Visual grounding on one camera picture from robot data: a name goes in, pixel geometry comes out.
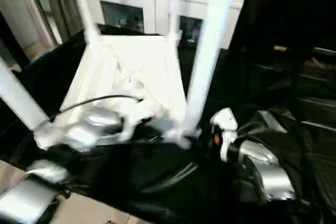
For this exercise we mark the dark robot torso front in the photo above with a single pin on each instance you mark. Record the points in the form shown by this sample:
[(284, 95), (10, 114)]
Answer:
[(110, 222)]

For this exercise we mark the grey curtain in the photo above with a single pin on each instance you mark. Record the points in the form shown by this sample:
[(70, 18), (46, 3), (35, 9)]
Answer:
[(60, 1)]

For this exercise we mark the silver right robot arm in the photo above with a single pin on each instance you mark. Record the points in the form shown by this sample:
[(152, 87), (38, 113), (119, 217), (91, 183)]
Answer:
[(270, 163)]

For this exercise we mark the white sliding door frame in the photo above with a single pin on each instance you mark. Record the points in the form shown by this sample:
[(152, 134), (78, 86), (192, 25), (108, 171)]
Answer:
[(31, 6)]

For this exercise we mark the white plastic table top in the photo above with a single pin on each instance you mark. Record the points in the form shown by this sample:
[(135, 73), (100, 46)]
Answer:
[(136, 58)]

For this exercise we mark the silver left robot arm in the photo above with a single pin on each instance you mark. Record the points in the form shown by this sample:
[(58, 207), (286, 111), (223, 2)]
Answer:
[(99, 121)]

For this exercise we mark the black cabinet with gold label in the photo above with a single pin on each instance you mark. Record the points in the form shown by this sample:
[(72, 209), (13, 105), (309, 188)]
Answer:
[(294, 6)]

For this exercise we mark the white plastic table leg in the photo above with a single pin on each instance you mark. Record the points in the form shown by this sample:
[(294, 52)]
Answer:
[(212, 51), (21, 93), (175, 3), (82, 3)]

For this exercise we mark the black work mat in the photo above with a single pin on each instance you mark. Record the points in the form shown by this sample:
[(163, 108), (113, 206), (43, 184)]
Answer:
[(275, 129)]

